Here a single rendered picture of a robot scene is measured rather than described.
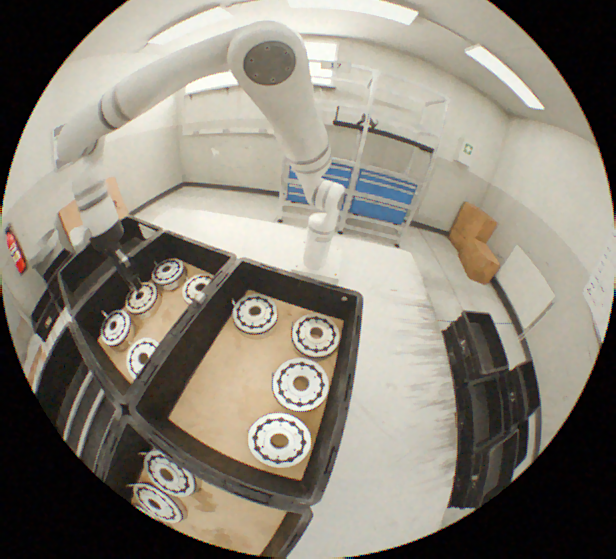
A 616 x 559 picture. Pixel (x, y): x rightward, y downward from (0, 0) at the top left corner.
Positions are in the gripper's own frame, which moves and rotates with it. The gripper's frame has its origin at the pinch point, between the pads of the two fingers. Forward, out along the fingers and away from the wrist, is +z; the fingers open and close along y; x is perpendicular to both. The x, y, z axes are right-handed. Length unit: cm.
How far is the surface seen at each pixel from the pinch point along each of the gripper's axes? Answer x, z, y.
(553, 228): -161, -36, -309
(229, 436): 13.8, 11.5, -32.9
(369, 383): -9, 25, -60
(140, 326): 5.8, 11.2, -1.0
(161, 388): 12.3, 5.2, -20.3
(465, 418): -1, 53, -129
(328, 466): 11.4, 1.8, -48.1
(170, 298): -5.5, 11.3, -2.4
